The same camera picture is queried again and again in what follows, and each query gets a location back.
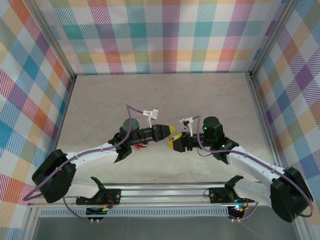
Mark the aluminium mounting rail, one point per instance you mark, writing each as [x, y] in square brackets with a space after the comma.
[162, 195]

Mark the aluminium frame post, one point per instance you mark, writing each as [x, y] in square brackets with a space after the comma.
[272, 37]
[53, 37]

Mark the black controller board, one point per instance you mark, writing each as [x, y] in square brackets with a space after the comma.
[96, 212]
[236, 211]

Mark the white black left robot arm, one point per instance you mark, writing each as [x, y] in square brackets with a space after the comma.
[95, 156]

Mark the plaid backdrop panel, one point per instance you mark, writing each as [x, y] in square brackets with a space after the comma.
[160, 37]
[20, 100]
[300, 75]

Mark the red padlock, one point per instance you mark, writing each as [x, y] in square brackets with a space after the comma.
[139, 147]

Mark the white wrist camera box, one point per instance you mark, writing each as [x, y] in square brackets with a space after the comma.
[186, 122]
[152, 113]

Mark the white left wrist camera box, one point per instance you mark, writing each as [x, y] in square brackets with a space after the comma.
[152, 113]

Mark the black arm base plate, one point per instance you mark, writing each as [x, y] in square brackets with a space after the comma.
[217, 195]
[117, 193]

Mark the aluminium side rail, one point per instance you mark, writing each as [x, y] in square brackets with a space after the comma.
[70, 91]
[260, 105]

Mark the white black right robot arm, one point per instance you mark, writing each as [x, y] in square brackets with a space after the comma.
[252, 165]

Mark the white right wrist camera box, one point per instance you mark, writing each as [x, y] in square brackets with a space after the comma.
[186, 122]

